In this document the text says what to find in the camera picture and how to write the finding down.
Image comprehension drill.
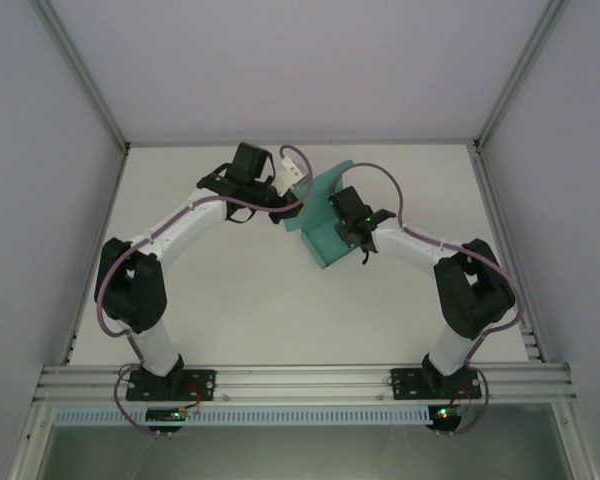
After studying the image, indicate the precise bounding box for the light blue slotted cable duct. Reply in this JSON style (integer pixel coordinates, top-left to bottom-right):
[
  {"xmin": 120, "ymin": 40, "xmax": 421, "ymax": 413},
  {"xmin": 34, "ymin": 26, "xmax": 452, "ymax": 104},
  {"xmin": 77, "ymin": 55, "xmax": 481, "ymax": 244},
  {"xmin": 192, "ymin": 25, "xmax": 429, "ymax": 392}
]
[{"xmin": 53, "ymin": 405, "xmax": 431, "ymax": 428}]

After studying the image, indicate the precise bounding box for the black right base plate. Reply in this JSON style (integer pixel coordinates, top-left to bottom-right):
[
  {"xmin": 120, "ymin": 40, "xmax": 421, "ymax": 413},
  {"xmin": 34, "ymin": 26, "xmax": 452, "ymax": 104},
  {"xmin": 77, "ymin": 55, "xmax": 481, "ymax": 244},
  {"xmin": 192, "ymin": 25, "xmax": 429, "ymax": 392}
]
[{"xmin": 389, "ymin": 367, "xmax": 483, "ymax": 402}]

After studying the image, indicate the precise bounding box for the left circuit board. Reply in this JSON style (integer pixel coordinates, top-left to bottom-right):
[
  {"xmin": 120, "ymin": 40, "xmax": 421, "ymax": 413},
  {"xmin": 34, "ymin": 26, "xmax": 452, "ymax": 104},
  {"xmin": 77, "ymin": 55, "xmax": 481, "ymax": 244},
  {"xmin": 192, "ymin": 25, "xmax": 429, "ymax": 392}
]
[{"xmin": 145, "ymin": 407, "xmax": 187, "ymax": 424}]

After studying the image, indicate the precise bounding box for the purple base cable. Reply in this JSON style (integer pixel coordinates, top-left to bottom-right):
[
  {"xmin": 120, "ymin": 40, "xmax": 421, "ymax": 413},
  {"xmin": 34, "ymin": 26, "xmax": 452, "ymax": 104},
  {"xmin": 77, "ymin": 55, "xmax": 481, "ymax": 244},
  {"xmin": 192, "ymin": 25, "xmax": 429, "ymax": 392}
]
[
  {"xmin": 108, "ymin": 367, "xmax": 156, "ymax": 437},
  {"xmin": 449, "ymin": 374, "xmax": 493, "ymax": 437}
]

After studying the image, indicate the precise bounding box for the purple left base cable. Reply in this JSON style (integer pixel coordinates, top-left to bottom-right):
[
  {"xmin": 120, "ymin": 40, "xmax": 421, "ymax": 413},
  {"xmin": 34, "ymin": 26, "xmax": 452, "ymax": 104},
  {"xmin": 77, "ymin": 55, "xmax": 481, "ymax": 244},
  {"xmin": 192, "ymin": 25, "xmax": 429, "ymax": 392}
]
[{"xmin": 108, "ymin": 367, "xmax": 156, "ymax": 437}]

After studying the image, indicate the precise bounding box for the teal paper box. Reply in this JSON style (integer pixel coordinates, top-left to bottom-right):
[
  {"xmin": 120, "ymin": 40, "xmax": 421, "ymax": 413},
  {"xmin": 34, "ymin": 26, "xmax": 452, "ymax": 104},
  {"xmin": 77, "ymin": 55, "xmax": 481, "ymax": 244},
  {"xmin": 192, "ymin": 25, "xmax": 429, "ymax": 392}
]
[{"xmin": 282, "ymin": 159, "xmax": 369, "ymax": 270}]

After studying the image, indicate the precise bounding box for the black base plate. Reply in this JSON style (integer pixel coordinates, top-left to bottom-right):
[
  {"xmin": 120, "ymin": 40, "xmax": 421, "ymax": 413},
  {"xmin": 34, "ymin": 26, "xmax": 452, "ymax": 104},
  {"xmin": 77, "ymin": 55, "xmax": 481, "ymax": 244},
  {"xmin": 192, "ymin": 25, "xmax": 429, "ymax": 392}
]
[
  {"xmin": 389, "ymin": 367, "xmax": 483, "ymax": 402},
  {"xmin": 125, "ymin": 368, "xmax": 217, "ymax": 402}
]

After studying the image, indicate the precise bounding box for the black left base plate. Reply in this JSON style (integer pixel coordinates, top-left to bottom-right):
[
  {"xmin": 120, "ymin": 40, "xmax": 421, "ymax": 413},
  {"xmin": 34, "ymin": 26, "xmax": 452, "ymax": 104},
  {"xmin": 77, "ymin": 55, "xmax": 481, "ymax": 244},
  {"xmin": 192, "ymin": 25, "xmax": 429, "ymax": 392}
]
[{"xmin": 125, "ymin": 368, "xmax": 217, "ymax": 402}]

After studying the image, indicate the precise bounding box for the aluminium table side rail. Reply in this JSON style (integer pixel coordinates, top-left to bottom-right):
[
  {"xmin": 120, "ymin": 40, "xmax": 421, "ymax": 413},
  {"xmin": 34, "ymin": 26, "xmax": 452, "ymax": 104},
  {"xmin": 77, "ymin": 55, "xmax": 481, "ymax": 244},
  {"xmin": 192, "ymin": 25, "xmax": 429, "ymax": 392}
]
[
  {"xmin": 58, "ymin": 147, "xmax": 131, "ymax": 366},
  {"xmin": 469, "ymin": 144, "xmax": 549, "ymax": 364}
]

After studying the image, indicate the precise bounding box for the aluminium mounting rail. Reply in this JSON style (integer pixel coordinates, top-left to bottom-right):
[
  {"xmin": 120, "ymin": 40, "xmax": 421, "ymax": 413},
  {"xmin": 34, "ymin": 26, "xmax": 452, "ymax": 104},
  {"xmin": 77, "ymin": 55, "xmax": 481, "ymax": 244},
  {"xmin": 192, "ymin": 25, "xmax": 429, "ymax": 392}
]
[{"xmin": 32, "ymin": 363, "xmax": 579, "ymax": 404}]

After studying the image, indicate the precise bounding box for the aluminium frame post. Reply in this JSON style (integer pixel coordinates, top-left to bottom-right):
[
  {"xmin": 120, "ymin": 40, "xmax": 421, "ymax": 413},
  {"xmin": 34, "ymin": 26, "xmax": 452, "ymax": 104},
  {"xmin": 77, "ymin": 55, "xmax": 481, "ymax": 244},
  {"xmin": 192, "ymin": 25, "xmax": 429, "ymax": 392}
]
[
  {"xmin": 472, "ymin": 0, "xmax": 571, "ymax": 152},
  {"xmin": 29, "ymin": 0, "xmax": 132, "ymax": 152}
]

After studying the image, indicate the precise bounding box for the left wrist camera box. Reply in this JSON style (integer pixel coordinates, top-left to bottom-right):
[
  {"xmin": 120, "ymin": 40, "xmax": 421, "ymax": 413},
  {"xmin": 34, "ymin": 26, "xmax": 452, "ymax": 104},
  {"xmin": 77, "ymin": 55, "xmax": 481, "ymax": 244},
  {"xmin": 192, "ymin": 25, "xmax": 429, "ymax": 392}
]
[{"xmin": 278, "ymin": 156, "xmax": 307, "ymax": 195}]

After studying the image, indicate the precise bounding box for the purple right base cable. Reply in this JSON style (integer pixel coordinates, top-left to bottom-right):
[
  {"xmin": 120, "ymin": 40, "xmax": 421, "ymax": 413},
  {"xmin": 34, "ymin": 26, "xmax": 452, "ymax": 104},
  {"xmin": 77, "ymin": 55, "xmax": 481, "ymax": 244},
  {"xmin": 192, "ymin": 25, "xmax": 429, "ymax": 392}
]
[{"xmin": 449, "ymin": 374, "xmax": 493, "ymax": 437}]

